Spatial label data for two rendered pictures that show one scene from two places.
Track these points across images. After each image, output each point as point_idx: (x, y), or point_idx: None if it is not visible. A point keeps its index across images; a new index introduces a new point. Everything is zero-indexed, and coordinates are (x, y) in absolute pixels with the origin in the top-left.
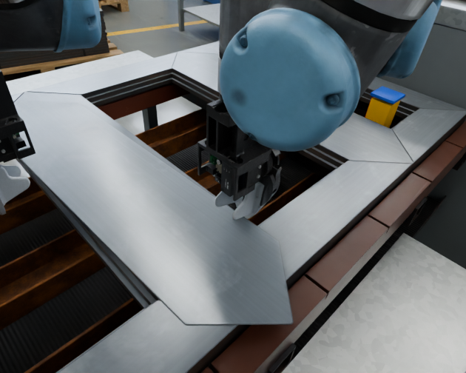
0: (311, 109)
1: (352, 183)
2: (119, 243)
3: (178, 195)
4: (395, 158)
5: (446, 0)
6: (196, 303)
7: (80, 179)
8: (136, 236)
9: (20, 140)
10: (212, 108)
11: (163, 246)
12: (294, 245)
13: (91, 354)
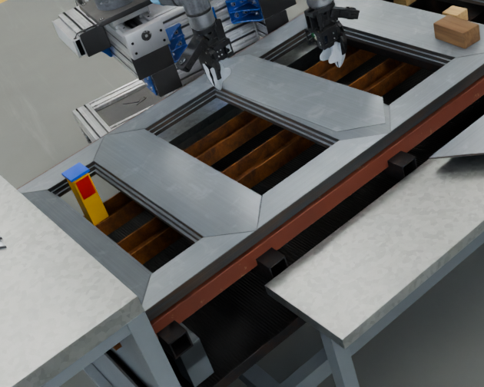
0: None
1: (153, 114)
2: (277, 67)
3: (251, 88)
4: (113, 136)
5: None
6: (244, 58)
7: (306, 84)
8: (270, 70)
9: (312, 38)
10: (218, 18)
11: (258, 70)
12: (200, 82)
13: (279, 43)
